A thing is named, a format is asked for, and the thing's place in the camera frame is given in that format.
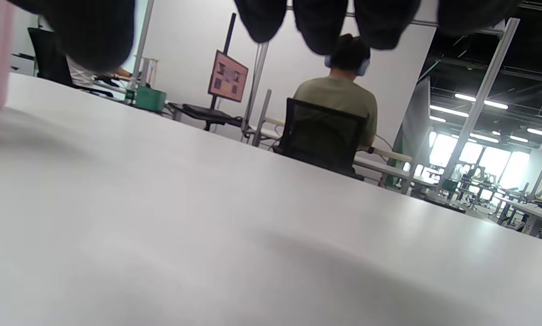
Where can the computer monitor on pole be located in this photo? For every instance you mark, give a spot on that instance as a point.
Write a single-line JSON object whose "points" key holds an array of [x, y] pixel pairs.
{"points": [[228, 77]]}

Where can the black computer cart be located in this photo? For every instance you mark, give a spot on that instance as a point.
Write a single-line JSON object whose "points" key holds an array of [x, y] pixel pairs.
{"points": [[221, 121]]}

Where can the black mesh office chair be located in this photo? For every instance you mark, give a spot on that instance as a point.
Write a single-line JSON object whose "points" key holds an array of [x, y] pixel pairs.
{"points": [[321, 136]]}

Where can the green plastic bin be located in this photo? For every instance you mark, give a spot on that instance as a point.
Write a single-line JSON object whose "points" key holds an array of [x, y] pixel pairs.
{"points": [[151, 100]]}

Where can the grey partition panel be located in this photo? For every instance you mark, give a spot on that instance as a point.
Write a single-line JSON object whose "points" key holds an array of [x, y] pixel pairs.
{"points": [[416, 117]]}

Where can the row of ceiling light strips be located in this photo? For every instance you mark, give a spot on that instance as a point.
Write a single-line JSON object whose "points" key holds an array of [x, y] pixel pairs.
{"points": [[466, 97]]}

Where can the person's right hand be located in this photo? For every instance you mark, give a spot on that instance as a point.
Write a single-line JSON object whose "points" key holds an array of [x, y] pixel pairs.
{"points": [[94, 36]]}

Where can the aluminium frame post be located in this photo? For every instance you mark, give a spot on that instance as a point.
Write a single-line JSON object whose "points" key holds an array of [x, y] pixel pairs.
{"points": [[143, 36], [484, 90], [257, 77]]}

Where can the black keyboard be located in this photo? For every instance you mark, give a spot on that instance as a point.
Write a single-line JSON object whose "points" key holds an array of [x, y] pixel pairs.
{"points": [[203, 110]]}

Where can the pale blue headphones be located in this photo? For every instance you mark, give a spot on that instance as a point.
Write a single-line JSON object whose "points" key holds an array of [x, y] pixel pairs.
{"points": [[364, 68]]}

